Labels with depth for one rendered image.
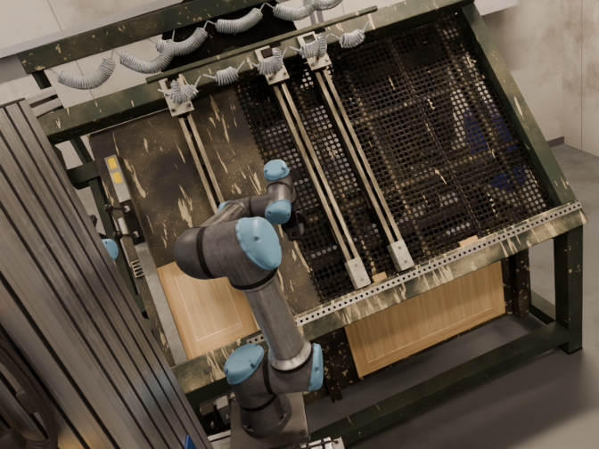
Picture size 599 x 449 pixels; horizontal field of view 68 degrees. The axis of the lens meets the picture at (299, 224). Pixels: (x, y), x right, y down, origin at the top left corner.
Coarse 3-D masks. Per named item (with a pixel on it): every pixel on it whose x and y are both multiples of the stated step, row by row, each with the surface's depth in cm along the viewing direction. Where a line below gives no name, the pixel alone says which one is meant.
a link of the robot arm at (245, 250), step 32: (224, 224) 94; (256, 224) 91; (224, 256) 91; (256, 256) 90; (256, 288) 95; (256, 320) 105; (288, 320) 106; (288, 352) 109; (320, 352) 118; (288, 384) 114; (320, 384) 114
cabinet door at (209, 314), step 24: (168, 264) 191; (168, 288) 189; (192, 288) 190; (216, 288) 191; (192, 312) 188; (216, 312) 189; (240, 312) 190; (192, 336) 186; (216, 336) 187; (240, 336) 188
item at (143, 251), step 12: (108, 168) 196; (120, 168) 197; (120, 192) 194; (144, 252) 190; (144, 264) 189; (156, 276) 188; (156, 288) 187; (156, 300) 186; (168, 312) 185; (168, 324) 184; (168, 336) 184; (180, 348) 183; (180, 360) 182
